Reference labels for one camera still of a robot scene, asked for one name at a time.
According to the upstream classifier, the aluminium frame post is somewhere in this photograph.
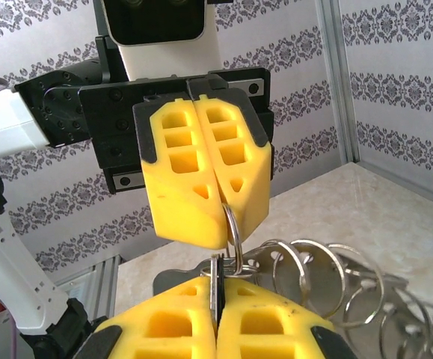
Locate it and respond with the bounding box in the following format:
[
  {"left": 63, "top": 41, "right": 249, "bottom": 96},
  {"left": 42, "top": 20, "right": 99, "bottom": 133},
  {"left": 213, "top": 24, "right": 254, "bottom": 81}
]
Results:
[{"left": 313, "top": 0, "right": 361, "bottom": 165}]

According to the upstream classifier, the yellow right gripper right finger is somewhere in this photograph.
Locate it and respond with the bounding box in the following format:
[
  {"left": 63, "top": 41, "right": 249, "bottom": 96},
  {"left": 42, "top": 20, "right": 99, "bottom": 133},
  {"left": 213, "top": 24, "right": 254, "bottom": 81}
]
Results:
[{"left": 218, "top": 278, "right": 359, "bottom": 359}]

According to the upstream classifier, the aluminium side rail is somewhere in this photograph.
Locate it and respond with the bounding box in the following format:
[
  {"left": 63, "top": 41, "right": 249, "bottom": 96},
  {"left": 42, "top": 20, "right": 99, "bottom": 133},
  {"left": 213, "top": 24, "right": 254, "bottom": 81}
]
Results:
[{"left": 62, "top": 256, "right": 122, "bottom": 319}]

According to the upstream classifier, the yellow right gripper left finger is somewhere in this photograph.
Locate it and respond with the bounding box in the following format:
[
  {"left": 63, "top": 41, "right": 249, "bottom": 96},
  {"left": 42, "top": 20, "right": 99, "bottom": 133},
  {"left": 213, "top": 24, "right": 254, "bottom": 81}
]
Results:
[{"left": 72, "top": 276, "right": 219, "bottom": 359}]

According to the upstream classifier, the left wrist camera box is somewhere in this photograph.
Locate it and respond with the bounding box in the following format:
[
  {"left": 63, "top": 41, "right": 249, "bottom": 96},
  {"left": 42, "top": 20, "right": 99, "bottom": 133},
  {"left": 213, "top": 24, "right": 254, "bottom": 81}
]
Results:
[{"left": 93, "top": 0, "right": 224, "bottom": 82}]

